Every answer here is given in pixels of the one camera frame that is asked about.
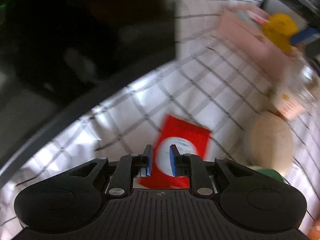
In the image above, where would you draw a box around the red white paper packet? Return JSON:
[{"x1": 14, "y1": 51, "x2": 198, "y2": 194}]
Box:
[{"x1": 138, "y1": 115, "x2": 210, "y2": 189}]

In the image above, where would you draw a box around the white black grid tablecloth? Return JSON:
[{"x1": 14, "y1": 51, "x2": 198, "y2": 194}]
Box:
[{"x1": 1, "y1": 0, "x2": 319, "y2": 239}]

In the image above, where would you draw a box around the green lid glass jar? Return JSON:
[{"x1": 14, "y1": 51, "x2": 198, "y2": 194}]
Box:
[{"x1": 257, "y1": 168, "x2": 286, "y2": 183}]

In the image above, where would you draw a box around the clear plastic jar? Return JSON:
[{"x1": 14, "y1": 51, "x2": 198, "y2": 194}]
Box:
[{"x1": 268, "y1": 56, "x2": 319, "y2": 121}]

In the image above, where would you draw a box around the black computer monitor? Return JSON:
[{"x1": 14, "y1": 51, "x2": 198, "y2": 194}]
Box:
[{"x1": 1, "y1": 0, "x2": 176, "y2": 184}]

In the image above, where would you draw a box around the pink storage box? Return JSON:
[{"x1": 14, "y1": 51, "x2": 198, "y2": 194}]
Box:
[{"x1": 217, "y1": 4, "x2": 291, "y2": 82}]

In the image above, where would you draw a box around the yellow plastic funnel toy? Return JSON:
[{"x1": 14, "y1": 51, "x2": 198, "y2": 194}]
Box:
[{"x1": 262, "y1": 13, "x2": 298, "y2": 53}]

